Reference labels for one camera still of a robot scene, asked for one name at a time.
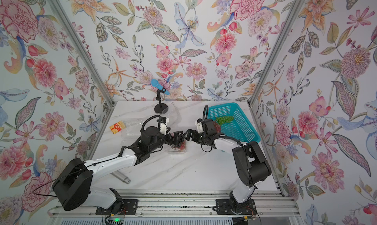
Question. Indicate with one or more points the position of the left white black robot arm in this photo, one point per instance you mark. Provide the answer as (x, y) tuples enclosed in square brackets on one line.
[(73, 187)]

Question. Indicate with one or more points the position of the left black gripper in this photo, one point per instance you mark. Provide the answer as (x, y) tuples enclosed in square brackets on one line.
[(176, 139)]

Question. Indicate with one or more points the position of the clear clamshell container front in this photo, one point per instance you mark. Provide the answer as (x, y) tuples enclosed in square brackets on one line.
[(171, 151)]

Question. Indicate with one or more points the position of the blue microphone on black stand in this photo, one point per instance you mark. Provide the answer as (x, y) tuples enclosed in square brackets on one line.
[(160, 108)]

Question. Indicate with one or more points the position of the aluminium rail base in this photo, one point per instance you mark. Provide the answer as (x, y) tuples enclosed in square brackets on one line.
[(272, 206)]

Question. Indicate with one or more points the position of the clear clamshell container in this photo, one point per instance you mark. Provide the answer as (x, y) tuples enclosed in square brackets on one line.
[(133, 128), (171, 151), (171, 111)]

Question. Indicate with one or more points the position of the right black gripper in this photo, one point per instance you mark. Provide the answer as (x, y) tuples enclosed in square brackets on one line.
[(195, 139)]

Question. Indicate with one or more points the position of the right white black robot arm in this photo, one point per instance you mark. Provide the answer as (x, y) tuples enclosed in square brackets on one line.
[(250, 162)]

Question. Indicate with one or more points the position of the orange yellow snack packet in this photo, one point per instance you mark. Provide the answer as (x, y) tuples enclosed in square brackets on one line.
[(117, 127)]

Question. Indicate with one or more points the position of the teal plastic mesh basket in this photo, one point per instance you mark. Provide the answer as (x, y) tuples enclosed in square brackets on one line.
[(241, 128)]

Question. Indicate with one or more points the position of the green grape bunch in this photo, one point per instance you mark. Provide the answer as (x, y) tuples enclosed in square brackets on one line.
[(224, 120)]

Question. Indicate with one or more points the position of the red grape bunch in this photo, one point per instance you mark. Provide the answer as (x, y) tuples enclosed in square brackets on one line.
[(217, 126)]

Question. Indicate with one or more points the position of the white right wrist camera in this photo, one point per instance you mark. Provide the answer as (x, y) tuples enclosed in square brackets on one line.
[(199, 127)]

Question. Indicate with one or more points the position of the grey metal cylinder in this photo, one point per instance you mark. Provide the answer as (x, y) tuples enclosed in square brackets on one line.
[(122, 177)]

